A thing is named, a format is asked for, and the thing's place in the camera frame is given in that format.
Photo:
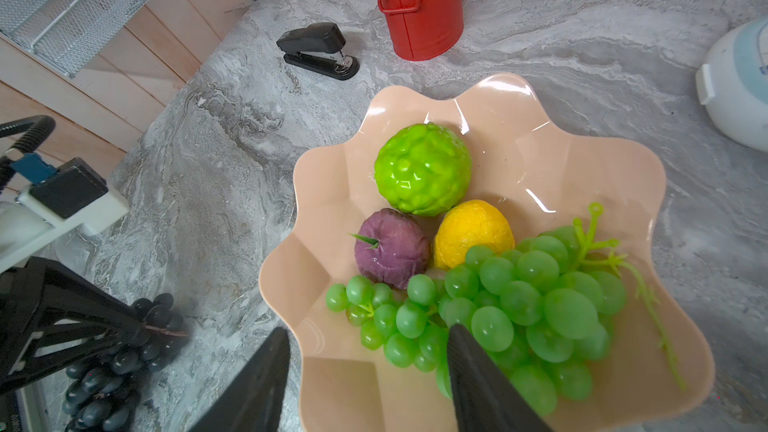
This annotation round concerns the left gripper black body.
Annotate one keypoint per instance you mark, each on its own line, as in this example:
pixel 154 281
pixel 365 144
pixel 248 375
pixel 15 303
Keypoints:
pixel 22 311

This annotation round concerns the green fake grape bunch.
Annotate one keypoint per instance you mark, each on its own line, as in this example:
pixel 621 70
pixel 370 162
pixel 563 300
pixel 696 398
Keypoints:
pixel 542 311

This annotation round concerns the black stapler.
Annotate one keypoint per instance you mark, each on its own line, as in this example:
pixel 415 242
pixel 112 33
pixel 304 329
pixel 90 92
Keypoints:
pixel 319 48

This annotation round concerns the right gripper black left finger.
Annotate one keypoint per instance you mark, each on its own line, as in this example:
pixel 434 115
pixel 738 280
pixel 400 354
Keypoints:
pixel 254 399

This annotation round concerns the green bumpy fake fruit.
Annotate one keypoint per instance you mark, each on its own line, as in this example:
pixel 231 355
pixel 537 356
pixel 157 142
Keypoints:
pixel 424 169

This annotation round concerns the yellow fake lemon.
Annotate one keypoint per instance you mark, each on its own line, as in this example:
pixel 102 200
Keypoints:
pixel 471 223

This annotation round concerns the white round alarm clock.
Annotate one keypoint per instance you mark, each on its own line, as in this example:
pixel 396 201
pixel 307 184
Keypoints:
pixel 732 84

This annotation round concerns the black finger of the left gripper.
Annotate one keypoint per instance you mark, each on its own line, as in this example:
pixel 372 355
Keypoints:
pixel 72 321

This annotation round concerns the purple fake fruit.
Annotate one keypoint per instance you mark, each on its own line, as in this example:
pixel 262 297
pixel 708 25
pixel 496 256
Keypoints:
pixel 391 247

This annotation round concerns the pink scalloped fruit bowl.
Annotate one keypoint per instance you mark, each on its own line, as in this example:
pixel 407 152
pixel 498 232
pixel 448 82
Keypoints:
pixel 541 177

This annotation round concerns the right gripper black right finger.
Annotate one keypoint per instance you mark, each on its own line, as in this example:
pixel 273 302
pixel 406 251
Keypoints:
pixel 483 398

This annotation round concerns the black fake grape bunch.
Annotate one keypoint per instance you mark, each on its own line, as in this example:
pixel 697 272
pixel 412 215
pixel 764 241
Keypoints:
pixel 105 391

